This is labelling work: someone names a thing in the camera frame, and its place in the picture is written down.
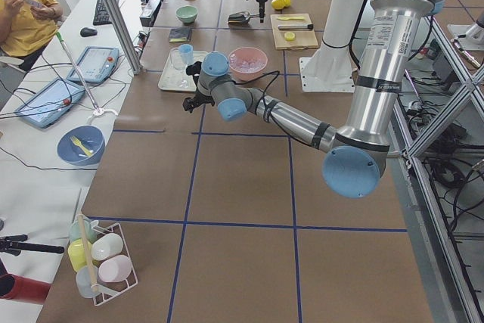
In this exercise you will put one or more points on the yellow cup in rack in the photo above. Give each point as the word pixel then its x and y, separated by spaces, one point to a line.
pixel 76 255

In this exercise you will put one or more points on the green bowl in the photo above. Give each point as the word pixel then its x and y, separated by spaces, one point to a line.
pixel 187 14

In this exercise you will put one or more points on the blue bowl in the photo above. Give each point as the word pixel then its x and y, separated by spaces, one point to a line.
pixel 91 136

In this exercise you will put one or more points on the white wire cup rack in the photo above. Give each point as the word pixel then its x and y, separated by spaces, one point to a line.
pixel 107 291

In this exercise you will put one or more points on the half lemon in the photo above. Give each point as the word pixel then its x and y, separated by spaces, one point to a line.
pixel 289 36

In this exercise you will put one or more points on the clear wine glass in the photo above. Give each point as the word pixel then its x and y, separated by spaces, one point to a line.
pixel 180 76

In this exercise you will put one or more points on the yellow plastic fork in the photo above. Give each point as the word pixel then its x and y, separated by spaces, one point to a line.
pixel 77 142

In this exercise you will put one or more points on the teach pendant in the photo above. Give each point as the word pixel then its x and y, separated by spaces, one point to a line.
pixel 49 104
pixel 97 63

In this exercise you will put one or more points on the pink cup in rack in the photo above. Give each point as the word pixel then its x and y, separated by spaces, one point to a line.
pixel 115 269

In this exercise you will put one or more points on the cream bear tray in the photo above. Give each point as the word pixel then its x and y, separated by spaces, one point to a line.
pixel 172 78

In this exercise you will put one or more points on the person in yellow shirt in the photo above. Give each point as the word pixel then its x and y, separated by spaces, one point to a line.
pixel 27 26

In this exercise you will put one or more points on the red cylinder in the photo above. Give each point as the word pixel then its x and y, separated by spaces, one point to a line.
pixel 25 290

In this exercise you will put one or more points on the aluminium frame post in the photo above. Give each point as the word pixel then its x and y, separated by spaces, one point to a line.
pixel 123 36

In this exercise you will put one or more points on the grey cup in rack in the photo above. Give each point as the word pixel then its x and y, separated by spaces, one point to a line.
pixel 83 283

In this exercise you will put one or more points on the metal ice scoop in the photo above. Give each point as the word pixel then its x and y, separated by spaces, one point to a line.
pixel 241 18

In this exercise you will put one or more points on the yellow lemon front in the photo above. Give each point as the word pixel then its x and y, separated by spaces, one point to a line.
pixel 278 4

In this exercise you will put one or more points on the clear ice cubes pile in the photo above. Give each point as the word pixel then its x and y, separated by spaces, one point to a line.
pixel 246 64

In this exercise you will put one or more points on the light blue cup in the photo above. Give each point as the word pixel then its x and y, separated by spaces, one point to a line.
pixel 186 52

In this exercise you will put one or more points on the yellow plastic knife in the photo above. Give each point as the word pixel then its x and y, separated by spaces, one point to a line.
pixel 299 18

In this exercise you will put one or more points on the teach pendant far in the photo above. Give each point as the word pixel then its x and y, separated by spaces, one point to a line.
pixel 97 63

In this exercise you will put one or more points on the pink bowl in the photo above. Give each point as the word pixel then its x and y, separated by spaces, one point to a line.
pixel 248 52

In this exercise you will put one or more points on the teach pendant near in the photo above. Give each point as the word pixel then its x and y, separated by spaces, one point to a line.
pixel 49 104

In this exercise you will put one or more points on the green cup in rack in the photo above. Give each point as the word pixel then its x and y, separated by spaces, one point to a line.
pixel 90 233

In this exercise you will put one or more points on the steel muddler black tip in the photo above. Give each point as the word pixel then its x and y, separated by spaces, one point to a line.
pixel 295 27

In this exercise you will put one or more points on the black computer mouse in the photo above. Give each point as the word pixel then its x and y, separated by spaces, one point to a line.
pixel 88 32

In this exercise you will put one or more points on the black keyboard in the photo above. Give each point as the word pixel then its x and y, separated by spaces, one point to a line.
pixel 101 14

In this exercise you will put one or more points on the white cup in rack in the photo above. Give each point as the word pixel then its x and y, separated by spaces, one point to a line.
pixel 106 247

